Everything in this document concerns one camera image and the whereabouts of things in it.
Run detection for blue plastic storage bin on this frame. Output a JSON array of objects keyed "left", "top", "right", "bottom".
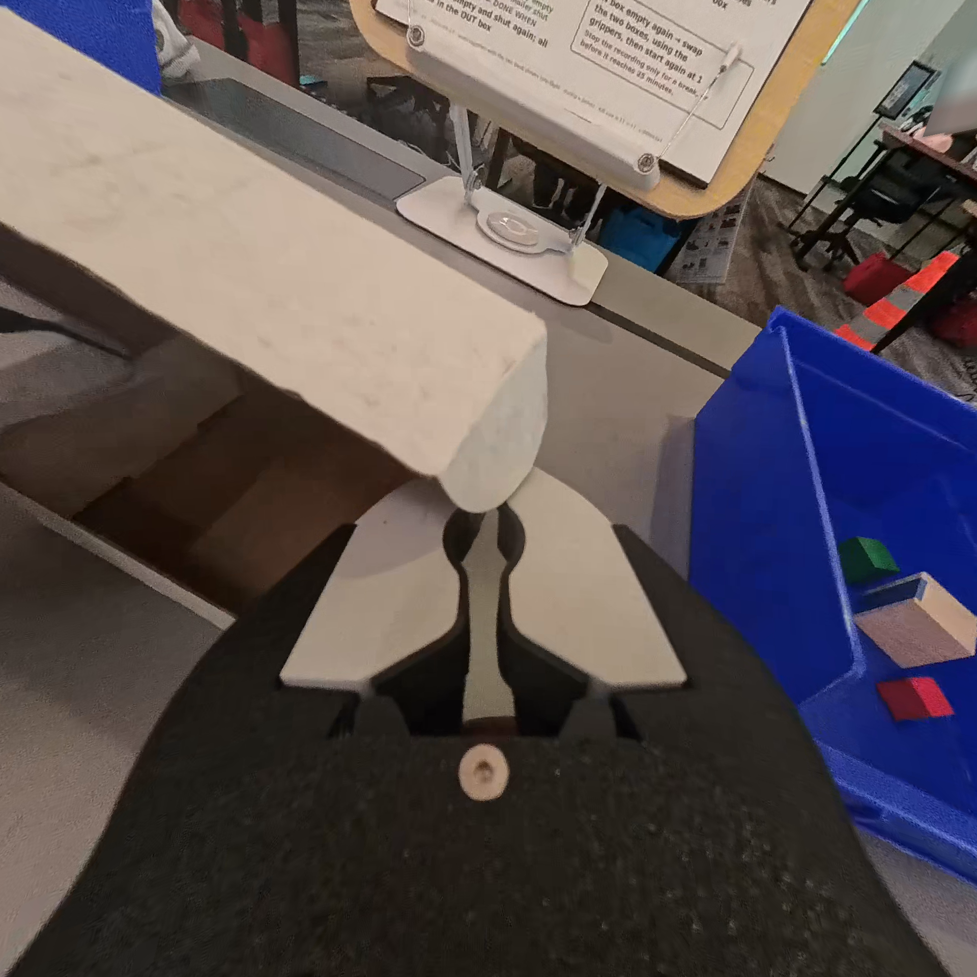
[
  {"left": 689, "top": 305, "right": 977, "bottom": 886},
  {"left": 0, "top": 0, "right": 163, "bottom": 96}
]

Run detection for red bag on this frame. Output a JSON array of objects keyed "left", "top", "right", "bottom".
[{"left": 179, "top": 0, "right": 300, "bottom": 85}]

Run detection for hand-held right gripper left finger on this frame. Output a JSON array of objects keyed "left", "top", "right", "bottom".
[{"left": 278, "top": 477, "right": 470, "bottom": 696}]

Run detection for printed picture sheet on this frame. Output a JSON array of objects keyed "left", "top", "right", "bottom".
[{"left": 664, "top": 183, "right": 754, "bottom": 285}]

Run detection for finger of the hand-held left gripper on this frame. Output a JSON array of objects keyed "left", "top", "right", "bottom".
[{"left": 0, "top": 307, "right": 142, "bottom": 430}]

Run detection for orange grey striped post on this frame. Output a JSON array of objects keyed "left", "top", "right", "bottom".
[{"left": 832, "top": 250, "right": 961, "bottom": 354}]

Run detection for wooden block with blue face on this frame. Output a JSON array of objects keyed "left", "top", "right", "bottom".
[{"left": 853, "top": 571, "right": 977, "bottom": 670}]

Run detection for wooden document stand white base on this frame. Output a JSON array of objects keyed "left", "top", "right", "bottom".
[{"left": 349, "top": 0, "right": 867, "bottom": 308}]

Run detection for blue bag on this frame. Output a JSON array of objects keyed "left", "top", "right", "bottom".
[{"left": 599, "top": 205, "right": 682, "bottom": 274}]

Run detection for dark wooden desk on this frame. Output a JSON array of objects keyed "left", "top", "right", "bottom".
[{"left": 878, "top": 122, "right": 977, "bottom": 184}]

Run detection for white cardboard mailer box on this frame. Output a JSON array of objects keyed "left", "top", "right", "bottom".
[{"left": 0, "top": 8, "right": 551, "bottom": 631}]

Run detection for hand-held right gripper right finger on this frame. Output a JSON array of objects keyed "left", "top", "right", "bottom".
[{"left": 498, "top": 466, "right": 689, "bottom": 697}]

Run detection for red storage bin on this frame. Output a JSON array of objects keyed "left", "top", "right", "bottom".
[{"left": 843, "top": 253, "right": 914, "bottom": 303}]

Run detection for black office chair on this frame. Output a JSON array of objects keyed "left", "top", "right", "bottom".
[{"left": 790, "top": 149, "right": 955, "bottom": 270}]

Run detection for printed instruction sheet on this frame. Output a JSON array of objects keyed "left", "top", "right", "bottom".
[{"left": 374, "top": 0, "right": 814, "bottom": 184}]

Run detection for red wooden cube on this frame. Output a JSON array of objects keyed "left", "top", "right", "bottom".
[{"left": 875, "top": 675, "right": 955, "bottom": 722}]

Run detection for green wooden cube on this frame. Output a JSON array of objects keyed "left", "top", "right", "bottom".
[{"left": 837, "top": 536, "right": 902, "bottom": 587}]

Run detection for crumpled white cloth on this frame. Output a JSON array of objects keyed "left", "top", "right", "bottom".
[{"left": 151, "top": 0, "right": 201, "bottom": 81}]

